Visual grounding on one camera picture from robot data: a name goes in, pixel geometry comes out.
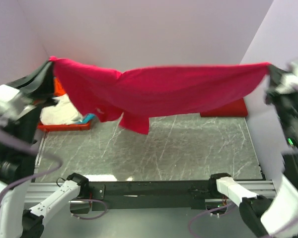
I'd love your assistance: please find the aluminium extrusion rail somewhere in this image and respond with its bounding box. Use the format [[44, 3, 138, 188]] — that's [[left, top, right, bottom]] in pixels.
[[25, 180, 276, 204]]

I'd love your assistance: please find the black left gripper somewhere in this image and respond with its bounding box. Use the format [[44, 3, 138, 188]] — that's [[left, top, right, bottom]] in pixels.
[[4, 56, 59, 149]]

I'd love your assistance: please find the folded dark red t-shirt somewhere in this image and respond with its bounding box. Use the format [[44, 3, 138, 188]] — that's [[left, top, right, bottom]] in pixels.
[[200, 98, 248, 118]]

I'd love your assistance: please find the white t-shirt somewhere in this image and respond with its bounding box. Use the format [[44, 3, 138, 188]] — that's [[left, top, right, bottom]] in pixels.
[[40, 94, 83, 125]]

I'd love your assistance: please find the bright pink t-shirt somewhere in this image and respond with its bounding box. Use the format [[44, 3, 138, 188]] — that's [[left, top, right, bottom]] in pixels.
[[50, 57, 269, 134]]

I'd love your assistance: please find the light blue t-shirt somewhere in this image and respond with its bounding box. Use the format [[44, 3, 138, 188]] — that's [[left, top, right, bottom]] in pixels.
[[76, 114, 95, 124]]

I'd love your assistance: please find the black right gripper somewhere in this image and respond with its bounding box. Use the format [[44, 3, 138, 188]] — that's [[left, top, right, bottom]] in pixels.
[[263, 60, 298, 144]]

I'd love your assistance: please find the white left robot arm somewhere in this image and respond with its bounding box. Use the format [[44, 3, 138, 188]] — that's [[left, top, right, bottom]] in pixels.
[[0, 60, 278, 238]]

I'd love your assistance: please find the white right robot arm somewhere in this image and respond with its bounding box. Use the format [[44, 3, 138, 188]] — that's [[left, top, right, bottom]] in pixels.
[[208, 59, 298, 238]]

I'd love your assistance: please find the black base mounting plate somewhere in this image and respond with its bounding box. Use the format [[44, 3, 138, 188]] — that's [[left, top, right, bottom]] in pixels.
[[84, 180, 224, 210]]

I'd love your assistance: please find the red plastic bin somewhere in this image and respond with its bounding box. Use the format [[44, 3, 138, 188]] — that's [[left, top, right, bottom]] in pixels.
[[37, 76, 95, 132]]

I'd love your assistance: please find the orange t-shirt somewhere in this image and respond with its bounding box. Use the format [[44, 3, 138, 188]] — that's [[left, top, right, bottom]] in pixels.
[[54, 77, 66, 97]]

